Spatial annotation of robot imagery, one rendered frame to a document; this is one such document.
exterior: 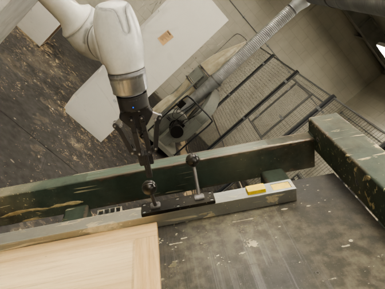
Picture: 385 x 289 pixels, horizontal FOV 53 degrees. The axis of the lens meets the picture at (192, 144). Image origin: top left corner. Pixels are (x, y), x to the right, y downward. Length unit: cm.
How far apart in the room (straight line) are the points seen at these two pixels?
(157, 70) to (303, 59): 558
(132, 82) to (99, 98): 372
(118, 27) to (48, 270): 59
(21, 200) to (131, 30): 70
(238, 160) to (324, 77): 865
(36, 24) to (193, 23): 233
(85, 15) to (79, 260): 59
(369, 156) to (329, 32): 861
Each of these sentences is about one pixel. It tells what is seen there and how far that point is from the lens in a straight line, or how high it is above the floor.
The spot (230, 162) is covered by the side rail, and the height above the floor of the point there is 157.
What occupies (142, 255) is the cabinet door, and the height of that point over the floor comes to 133.
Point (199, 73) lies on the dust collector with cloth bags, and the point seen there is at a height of 126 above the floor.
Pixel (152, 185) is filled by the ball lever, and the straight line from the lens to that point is 96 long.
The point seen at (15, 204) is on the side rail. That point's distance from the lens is 138.
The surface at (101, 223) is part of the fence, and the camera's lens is 108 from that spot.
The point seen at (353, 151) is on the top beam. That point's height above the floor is 187.
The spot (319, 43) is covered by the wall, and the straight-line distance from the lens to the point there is 963.
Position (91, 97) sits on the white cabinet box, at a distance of 464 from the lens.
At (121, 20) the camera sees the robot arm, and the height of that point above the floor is 166.
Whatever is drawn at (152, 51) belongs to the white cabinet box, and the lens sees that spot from 446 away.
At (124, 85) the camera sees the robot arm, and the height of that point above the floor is 156.
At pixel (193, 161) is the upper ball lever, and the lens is 104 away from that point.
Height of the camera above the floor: 178
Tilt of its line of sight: 12 degrees down
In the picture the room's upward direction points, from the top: 48 degrees clockwise
